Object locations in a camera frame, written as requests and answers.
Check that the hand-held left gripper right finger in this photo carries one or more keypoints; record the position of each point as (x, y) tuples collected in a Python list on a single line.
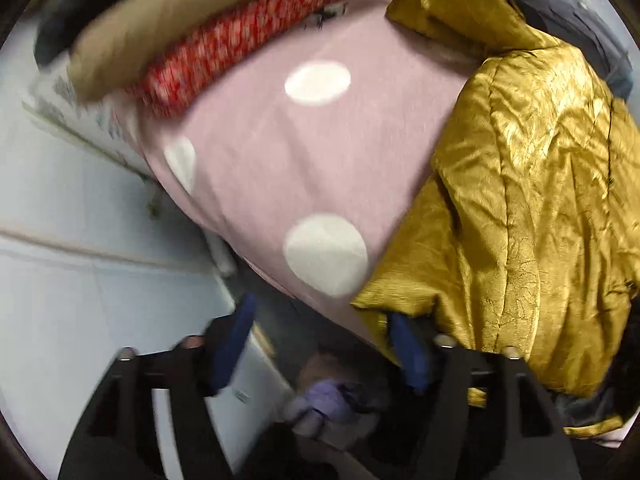
[(412, 355)]

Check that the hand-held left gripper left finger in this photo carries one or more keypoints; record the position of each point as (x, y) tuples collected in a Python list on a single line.
[(235, 340)]

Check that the gold satin jacket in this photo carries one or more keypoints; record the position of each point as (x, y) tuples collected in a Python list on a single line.
[(525, 200)]

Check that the white box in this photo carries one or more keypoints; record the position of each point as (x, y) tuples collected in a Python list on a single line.
[(250, 390)]

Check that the purple cloth item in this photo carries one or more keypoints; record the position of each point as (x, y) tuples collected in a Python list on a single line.
[(325, 402)]

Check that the pink polka dot blanket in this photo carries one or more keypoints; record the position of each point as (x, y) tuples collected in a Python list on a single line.
[(310, 160)]

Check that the white patterned bed sheet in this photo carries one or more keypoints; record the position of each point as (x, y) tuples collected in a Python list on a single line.
[(85, 115)]

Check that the red floral pillow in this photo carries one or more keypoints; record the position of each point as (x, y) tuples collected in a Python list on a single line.
[(235, 35)]

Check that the dark cloth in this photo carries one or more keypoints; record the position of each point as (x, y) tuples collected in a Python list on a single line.
[(65, 25)]

